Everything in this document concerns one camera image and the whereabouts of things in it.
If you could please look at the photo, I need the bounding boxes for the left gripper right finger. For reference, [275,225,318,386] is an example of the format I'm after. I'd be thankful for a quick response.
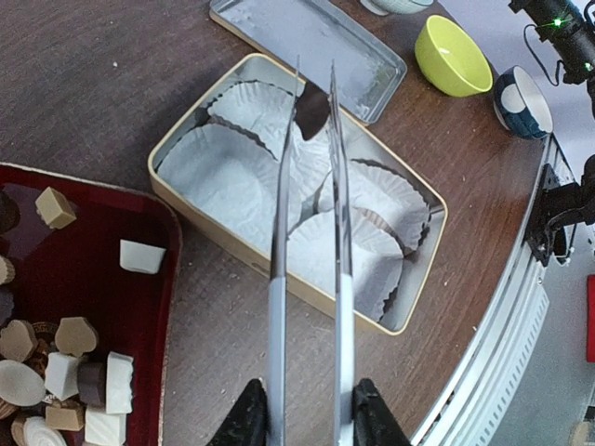
[352,378,412,446]

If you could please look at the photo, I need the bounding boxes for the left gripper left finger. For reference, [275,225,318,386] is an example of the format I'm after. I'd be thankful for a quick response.
[211,378,268,446]

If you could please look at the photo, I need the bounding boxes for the white handled metal tongs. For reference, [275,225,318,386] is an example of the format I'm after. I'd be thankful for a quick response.
[266,74,355,445]

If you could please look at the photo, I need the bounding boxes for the tan chocolate piece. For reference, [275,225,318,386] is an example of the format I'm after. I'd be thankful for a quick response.
[45,404,85,432]

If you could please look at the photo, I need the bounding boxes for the cream chocolate piece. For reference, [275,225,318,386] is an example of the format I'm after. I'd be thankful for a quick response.
[45,352,82,401]

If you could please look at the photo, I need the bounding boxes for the beige chocolate piece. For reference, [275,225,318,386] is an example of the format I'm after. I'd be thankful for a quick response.
[55,316,99,358]

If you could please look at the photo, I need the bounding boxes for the dark shell chocolate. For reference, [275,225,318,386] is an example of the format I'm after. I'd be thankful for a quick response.
[295,81,330,141]

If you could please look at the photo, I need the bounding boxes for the bear print tin lid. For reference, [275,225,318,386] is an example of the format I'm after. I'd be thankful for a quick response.
[210,1,407,125]

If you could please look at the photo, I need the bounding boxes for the white block chocolate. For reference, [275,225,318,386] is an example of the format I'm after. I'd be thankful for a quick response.
[119,239,166,275]

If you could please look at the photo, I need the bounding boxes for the dark red chocolate tray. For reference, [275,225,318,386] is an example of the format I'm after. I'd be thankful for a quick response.
[1,163,182,445]

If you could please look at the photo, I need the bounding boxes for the beige cube chocolate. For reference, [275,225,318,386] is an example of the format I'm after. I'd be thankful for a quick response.
[34,187,76,230]

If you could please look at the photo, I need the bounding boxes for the white paper cup liner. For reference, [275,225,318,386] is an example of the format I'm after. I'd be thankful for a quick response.
[158,124,279,254]
[318,158,431,250]
[285,206,405,321]
[207,81,330,197]

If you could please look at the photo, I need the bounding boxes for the beige tin box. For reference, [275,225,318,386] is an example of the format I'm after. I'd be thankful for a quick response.
[148,53,448,336]

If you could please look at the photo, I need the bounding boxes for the dark blue white bowl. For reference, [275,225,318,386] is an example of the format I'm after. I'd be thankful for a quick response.
[493,65,553,139]

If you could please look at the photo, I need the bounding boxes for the lime green bowl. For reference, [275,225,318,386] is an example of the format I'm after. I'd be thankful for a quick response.
[415,15,493,98]

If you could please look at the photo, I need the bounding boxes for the light blue bowl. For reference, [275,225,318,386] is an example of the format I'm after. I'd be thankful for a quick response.
[360,0,434,17]

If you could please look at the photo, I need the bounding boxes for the front aluminium rail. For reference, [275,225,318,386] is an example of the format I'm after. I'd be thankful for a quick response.
[408,134,595,446]

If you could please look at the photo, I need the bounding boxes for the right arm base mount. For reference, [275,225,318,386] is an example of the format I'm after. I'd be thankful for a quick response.
[523,155,594,267]

